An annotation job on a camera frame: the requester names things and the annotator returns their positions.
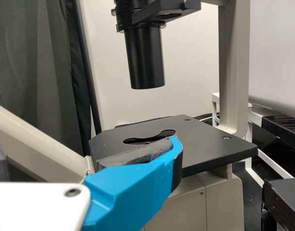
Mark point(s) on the black platform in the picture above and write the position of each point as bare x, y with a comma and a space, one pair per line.
285, 125
285, 199

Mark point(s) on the cream microscope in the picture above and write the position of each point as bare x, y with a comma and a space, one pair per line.
210, 144

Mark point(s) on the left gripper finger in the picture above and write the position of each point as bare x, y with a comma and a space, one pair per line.
128, 183

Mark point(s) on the white metal frame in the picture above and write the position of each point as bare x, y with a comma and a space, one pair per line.
254, 118

